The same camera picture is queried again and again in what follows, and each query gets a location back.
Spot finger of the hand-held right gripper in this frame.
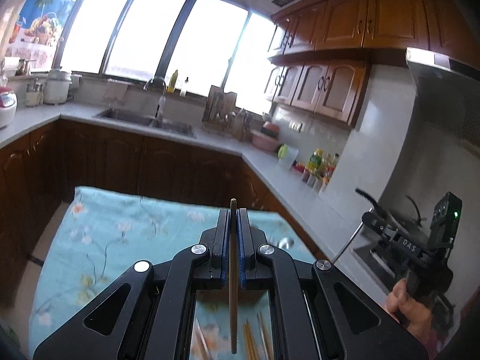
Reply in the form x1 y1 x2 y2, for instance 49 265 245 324
361 211 399 241

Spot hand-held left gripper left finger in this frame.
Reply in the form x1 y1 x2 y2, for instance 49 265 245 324
33 209 230 360

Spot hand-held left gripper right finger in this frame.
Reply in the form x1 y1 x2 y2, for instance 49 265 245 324
236 209 429 360

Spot wooden chopstick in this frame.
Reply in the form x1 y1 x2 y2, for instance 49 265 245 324
256 312 274 360
227 197 241 354
244 319 259 360
195 318 211 360

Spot person's right hand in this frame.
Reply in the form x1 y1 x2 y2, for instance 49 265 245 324
386 279 457 346

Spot row of condiment jars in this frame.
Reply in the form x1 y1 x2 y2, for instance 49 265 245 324
301 168 331 194

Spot grey kitchen countertop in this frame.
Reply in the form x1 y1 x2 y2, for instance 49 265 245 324
0 97 394 308

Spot yellow oil bottle green label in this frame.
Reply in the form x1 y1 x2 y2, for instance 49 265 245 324
309 149 325 175

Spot white cup green lid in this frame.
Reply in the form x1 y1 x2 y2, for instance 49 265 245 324
277 144 300 170

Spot pink basin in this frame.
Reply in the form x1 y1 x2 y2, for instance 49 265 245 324
250 129 282 154

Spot floral blue tablecloth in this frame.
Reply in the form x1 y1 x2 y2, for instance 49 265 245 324
29 185 316 360

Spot knife block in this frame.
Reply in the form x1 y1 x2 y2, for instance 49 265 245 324
234 108 254 143

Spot cutting board rack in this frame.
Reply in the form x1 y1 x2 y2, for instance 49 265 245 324
202 85 238 133

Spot dark wooden lower cabinets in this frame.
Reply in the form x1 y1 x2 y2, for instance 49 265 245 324
0 118 332 308

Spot range hood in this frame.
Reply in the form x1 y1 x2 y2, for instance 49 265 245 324
405 47 480 149

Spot steel kitchen sink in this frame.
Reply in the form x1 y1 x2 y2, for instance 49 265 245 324
93 107 197 139

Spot metal faucet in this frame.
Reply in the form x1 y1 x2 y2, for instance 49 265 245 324
143 76 168 121

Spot wooden upper cabinets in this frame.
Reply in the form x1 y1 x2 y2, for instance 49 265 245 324
262 0 480 127

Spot dish cloth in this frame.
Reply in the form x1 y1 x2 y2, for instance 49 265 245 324
103 79 129 107

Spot kitchen window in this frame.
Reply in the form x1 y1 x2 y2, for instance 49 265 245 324
59 0 279 116

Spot glass jar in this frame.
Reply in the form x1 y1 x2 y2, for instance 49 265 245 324
25 82 43 108

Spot red and white rice cooker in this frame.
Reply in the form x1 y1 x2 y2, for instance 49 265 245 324
0 87 18 129

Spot tropical fruit wall poster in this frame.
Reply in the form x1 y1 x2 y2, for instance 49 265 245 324
5 0 86 71

